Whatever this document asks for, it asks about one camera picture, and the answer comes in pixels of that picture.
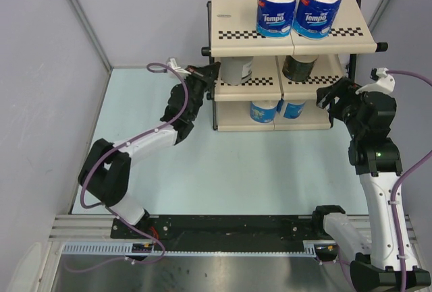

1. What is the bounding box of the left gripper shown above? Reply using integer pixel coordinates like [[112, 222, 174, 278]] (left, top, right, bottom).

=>
[[181, 62, 221, 120]]

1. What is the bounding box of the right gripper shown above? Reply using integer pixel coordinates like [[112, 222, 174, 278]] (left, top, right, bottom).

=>
[[315, 76, 366, 138]]

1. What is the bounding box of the grey paper roll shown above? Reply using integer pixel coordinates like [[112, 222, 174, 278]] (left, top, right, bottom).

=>
[[220, 57, 253, 86]]

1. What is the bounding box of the dark green paper roll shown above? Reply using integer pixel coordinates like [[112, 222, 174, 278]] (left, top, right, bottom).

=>
[[282, 55, 319, 82]]

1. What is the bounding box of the light blue paper roll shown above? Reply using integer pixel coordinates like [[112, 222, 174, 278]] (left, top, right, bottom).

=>
[[277, 99, 306, 119], [250, 100, 278, 123]]

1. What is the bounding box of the beige three-tier shelf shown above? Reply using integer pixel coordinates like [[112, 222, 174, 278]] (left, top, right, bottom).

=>
[[202, 0, 388, 132]]

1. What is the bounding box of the dark blue paper roll front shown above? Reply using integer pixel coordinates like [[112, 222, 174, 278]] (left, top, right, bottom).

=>
[[293, 0, 342, 40]]

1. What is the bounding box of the Tempo dark blue paper roll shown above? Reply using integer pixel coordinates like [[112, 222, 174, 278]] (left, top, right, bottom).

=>
[[256, 0, 298, 38]]

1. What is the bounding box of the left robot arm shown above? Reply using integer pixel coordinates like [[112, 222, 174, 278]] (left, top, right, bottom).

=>
[[78, 62, 221, 238]]

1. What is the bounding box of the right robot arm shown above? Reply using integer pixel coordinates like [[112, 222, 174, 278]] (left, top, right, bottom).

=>
[[311, 77, 431, 291]]

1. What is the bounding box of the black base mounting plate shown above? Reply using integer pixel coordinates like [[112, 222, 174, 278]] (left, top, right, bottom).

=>
[[110, 213, 352, 239]]

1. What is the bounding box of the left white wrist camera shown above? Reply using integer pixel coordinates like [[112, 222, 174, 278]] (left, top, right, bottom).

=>
[[167, 57, 188, 74]]

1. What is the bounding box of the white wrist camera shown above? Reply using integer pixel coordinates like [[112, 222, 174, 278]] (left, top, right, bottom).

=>
[[167, 57, 188, 74], [356, 67, 396, 94]]

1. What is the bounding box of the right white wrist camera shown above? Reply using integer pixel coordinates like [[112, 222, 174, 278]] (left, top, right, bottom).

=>
[[356, 67, 396, 94]]

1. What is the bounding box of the white slotted cable duct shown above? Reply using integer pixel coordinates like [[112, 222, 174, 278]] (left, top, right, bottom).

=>
[[63, 241, 337, 258]]

